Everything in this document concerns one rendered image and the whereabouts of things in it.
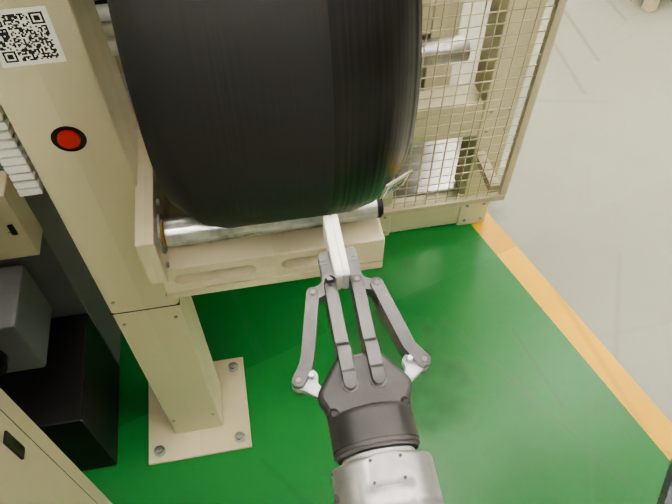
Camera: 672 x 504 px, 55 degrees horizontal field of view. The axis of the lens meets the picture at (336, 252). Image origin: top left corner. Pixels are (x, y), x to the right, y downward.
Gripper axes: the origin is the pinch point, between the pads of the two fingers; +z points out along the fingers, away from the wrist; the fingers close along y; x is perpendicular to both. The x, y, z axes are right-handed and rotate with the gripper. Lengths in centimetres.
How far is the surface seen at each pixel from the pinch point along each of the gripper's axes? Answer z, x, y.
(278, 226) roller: 21.3, 28.3, 4.5
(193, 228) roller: 22.4, 27.1, 17.2
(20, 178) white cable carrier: 31, 21, 40
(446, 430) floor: 5, 118, -34
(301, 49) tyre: 15.2, -12.5, 0.8
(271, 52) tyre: 15.2, -12.5, 3.7
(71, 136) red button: 30.8, 13.1, 30.6
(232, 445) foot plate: 11, 117, 23
